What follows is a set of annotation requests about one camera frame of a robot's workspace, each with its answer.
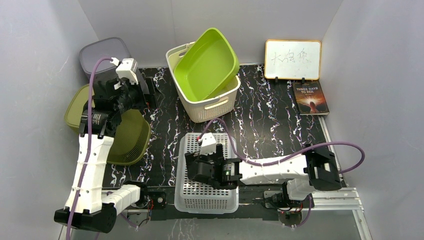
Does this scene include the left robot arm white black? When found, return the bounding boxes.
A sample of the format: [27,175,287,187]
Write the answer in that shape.
[54,76,166,233]

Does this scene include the dark book three days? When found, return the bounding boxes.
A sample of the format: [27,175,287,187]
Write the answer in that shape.
[292,80,330,116]

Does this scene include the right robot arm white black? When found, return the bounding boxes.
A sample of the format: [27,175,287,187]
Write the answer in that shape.
[184,144,342,209]

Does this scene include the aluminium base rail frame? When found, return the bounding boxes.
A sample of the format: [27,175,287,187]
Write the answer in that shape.
[60,114,374,240]

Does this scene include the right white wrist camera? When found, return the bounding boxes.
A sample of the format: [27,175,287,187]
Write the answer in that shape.
[197,133,217,156]

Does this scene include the olive green slatted bin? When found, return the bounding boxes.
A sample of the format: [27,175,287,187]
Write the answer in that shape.
[64,84,151,166]

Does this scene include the lime green plastic basin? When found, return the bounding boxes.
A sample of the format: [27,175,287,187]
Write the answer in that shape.
[173,27,240,102]

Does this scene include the cream perforated storage basket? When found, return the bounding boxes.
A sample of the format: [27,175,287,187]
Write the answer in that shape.
[165,42,241,123]

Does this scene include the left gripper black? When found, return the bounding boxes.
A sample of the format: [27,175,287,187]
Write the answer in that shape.
[113,77,164,114]

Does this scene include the small whiteboard orange frame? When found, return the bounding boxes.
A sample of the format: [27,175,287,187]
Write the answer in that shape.
[263,39,322,81]

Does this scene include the pale green colander basket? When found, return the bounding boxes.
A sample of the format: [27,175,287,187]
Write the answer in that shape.
[174,132,239,215]

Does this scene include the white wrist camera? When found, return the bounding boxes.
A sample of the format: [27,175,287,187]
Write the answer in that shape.
[110,57,139,85]
[197,133,217,156]

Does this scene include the grey slatted bin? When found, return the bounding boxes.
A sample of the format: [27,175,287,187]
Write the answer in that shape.
[79,37,133,99]

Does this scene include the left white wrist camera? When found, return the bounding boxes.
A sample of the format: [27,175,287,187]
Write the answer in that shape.
[110,57,139,85]

